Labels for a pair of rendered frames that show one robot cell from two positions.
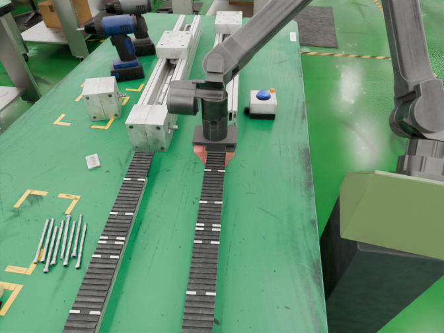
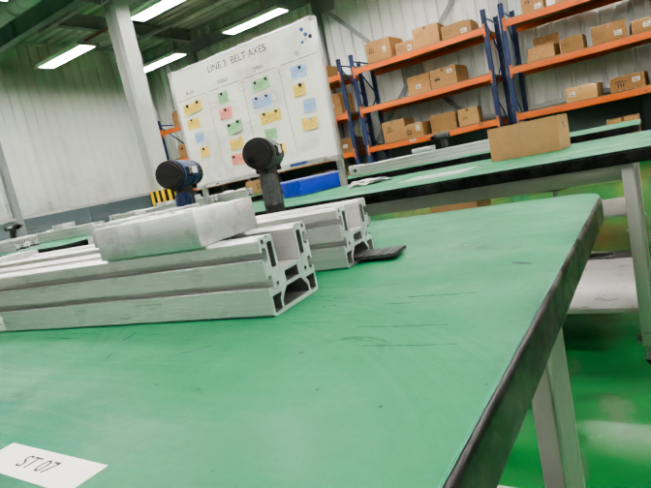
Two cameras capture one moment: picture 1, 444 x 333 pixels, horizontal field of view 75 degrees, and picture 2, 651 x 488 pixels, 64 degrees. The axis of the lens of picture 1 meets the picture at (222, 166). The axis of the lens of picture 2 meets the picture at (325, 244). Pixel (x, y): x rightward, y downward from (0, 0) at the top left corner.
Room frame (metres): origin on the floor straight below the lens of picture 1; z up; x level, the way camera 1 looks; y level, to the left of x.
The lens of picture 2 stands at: (1.78, -0.53, 0.92)
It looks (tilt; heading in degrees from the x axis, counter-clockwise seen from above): 8 degrees down; 115
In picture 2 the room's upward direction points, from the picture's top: 12 degrees counter-clockwise
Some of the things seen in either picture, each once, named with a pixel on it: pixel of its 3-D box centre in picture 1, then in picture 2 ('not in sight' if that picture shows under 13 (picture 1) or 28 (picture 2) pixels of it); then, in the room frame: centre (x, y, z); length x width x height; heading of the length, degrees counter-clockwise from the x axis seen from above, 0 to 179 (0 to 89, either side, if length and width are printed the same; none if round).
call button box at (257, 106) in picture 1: (259, 104); not in sight; (0.81, -0.12, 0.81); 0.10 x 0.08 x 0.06; 87
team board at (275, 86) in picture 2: not in sight; (264, 171); (-0.35, 3.11, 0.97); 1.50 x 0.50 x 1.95; 171
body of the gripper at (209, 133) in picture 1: (215, 127); not in sight; (0.54, 0.02, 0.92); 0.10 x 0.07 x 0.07; 86
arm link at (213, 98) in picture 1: (211, 104); not in sight; (0.54, 0.02, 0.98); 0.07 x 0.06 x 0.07; 82
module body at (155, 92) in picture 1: (177, 60); (156, 259); (1.10, 0.17, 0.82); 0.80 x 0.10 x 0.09; 177
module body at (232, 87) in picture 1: (226, 61); (63, 290); (1.09, -0.02, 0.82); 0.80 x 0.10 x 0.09; 177
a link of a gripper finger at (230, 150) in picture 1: (220, 150); not in sight; (0.54, 0.00, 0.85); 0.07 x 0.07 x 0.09; 86
